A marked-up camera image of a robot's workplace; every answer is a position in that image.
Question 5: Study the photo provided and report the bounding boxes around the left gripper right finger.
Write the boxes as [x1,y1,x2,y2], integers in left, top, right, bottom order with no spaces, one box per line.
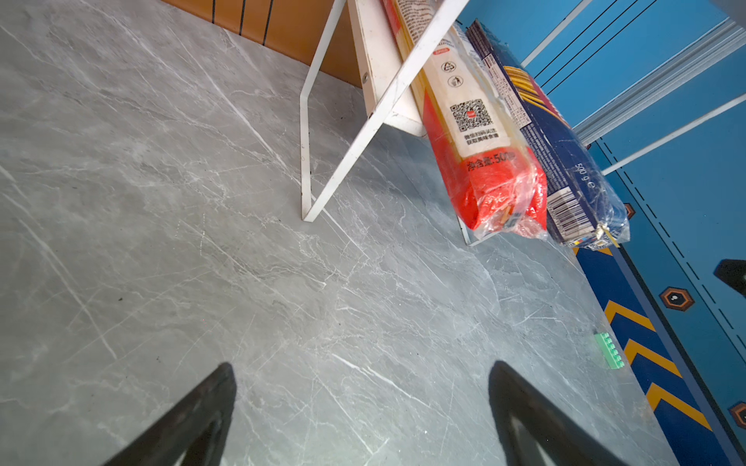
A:
[489,360,624,465]

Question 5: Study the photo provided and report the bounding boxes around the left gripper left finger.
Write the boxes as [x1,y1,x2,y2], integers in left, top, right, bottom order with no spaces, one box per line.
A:
[106,362,237,465]

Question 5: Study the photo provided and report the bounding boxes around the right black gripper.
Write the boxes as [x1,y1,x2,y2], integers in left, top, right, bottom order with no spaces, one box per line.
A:
[713,259,746,296]

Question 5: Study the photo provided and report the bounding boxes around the blue Barilla spaghetti box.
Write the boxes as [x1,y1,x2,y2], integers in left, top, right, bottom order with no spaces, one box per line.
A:
[465,21,631,250]

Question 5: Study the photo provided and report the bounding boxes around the red-ended clear spaghetti bag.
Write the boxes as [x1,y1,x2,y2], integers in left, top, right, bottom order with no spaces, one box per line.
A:
[411,25,549,240]

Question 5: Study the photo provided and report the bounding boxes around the white two-tier metal shelf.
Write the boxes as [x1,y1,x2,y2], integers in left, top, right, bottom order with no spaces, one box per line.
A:
[298,0,746,246]

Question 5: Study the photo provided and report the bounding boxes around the green toy brick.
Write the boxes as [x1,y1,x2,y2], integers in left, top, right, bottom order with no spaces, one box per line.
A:
[594,332,625,370]

